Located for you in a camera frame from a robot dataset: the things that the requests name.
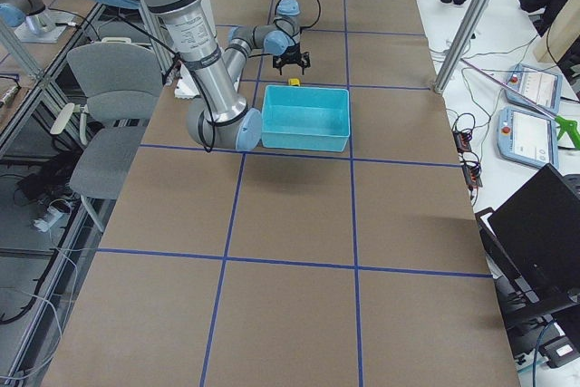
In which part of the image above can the far teach pendant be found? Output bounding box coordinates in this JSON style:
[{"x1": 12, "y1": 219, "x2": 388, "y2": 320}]
[{"x1": 506, "y1": 63, "x2": 563, "y2": 113}]

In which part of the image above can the turquoise plastic bin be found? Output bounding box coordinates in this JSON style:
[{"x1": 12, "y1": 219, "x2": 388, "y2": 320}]
[{"x1": 261, "y1": 85, "x2": 351, "y2": 152}]

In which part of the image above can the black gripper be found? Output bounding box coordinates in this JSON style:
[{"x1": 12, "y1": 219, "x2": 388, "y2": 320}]
[{"x1": 272, "y1": 43, "x2": 311, "y2": 75}]

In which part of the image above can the black laptop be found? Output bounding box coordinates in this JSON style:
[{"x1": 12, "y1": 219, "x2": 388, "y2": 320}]
[{"x1": 476, "y1": 164, "x2": 579, "y2": 308}]

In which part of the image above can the green handled grabber stick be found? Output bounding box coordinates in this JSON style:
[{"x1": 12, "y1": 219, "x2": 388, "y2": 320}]
[{"x1": 460, "y1": 58, "x2": 579, "y2": 150}]

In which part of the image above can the wooden board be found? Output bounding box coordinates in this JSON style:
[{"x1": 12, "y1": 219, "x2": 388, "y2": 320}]
[{"x1": 533, "y1": 0, "x2": 579, "y2": 63}]

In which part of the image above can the teach pendant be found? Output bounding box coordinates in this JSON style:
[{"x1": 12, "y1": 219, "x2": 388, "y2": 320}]
[
  {"x1": 497, "y1": 107, "x2": 559, "y2": 169},
  {"x1": 506, "y1": 63, "x2": 563, "y2": 113}
]

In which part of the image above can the grey office chair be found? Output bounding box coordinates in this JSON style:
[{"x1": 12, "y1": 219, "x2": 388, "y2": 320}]
[{"x1": 50, "y1": 42, "x2": 164, "y2": 232}]

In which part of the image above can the orange black electronics board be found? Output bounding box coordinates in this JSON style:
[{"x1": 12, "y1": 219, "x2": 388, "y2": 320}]
[{"x1": 452, "y1": 129, "x2": 482, "y2": 192}]

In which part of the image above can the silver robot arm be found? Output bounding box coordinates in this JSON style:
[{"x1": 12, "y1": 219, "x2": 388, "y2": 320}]
[
  {"x1": 1, "y1": 0, "x2": 65, "y2": 44},
  {"x1": 94, "y1": 0, "x2": 309, "y2": 151}
]

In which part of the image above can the aluminium frame post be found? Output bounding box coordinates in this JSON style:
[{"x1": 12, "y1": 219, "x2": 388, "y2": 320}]
[{"x1": 432, "y1": 0, "x2": 489, "y2": 94}]

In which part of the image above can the near teach pendant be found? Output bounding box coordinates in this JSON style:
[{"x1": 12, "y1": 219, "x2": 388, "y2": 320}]
[{"x1": 497, "y1": 107, "x2": 559, "y2": 169}]

